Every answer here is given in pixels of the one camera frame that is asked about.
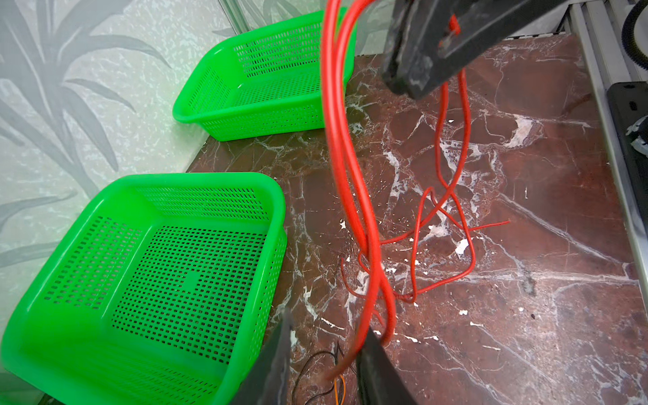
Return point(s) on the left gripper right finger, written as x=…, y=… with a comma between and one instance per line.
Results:
x=378, y=381

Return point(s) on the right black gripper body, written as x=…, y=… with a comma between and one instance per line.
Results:
x=429, y=41

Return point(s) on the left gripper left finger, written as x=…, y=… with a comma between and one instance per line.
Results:
x=267, y=382

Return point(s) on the middle green plastic basket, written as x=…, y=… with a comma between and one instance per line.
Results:
x=159, y=293

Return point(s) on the green plastic basket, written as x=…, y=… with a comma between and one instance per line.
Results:
x=159, y=293
x=263, y=82

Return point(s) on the right green plastic basket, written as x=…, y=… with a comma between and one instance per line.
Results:
x=263, y=82

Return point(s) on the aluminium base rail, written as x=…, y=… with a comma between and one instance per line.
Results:
x=591, y=22

